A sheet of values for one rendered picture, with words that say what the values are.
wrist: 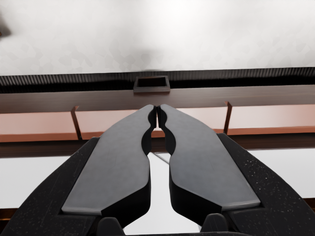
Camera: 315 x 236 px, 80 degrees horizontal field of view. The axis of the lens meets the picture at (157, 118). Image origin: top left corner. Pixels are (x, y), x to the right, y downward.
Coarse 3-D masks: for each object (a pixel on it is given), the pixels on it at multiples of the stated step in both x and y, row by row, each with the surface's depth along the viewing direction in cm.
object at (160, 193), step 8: (152, 176) 23; (160, 176) 23; (168, 176) 23; (152, 184) 24; (160, 184) 24; (168, 184) 24; (152, 192) 25; (160, 192) 25; (168, 192) 25; (152, 200) 26; (160, 200) 26; (168, 200) 26
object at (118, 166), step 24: (120, 120) 10; (144, 120) 10; (120, 144) 9; (144, 144) 10; (96, 168) 7; (120, 168) 7; (144, 168) 7; (72, 192) 6; (96, 192) 6; (120, 192) 6; (144, 192) 7; (120, 216) 6
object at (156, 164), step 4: (148, 156) 22; (152, 156) 22; (156, 156) 22; (152, 160) 22; (156, 160) 22; (160, 160) 22; (152, 164) 22; (156, 164) 22; (160, 164) 22; (164, 164) 22; (168, 164) 22; (152, 168) 23; (156, 168) 23; (160, 168) 23; (164, 168) 23; (168, 168) 23
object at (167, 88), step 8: (136, 80) 28; (144, 80) 30; (152, 80) 30; (160, 80) 30; (168, 80) 28; (136, 88) 26; (144, 88) 26; (152, 88) 26; (160, 88) 26; (168, 88) 26
